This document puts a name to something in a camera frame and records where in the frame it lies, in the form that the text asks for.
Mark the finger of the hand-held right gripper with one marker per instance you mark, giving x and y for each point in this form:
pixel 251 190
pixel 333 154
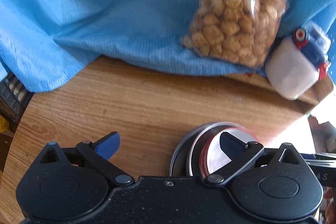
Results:
pixel 323 159

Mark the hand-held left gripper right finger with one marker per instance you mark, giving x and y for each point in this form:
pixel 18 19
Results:
pixel 229 146

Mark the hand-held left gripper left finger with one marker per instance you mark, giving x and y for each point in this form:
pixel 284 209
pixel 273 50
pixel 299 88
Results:
pixel 107 145

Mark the steel bowl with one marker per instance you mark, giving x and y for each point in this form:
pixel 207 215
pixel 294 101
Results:
pixel 195 145

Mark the steel plate with sticker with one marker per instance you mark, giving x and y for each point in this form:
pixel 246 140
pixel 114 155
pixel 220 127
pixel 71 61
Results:
pixel 179 161

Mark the person's right hand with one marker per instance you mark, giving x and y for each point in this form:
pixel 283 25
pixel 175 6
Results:
pixel 331 211

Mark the wooden desk riser shelf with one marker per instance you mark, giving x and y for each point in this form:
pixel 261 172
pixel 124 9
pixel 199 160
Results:
pixel 257 88

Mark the white jar with blue lid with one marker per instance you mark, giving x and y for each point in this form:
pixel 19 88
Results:
pixel 288 69

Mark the black plastic crate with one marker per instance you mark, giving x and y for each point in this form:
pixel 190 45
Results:
pixel 13 98

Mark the clear bag of snacks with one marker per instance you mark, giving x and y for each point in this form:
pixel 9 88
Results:
pixel 231 22

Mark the blue cloth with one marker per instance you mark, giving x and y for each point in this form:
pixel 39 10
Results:
pixel 92 3

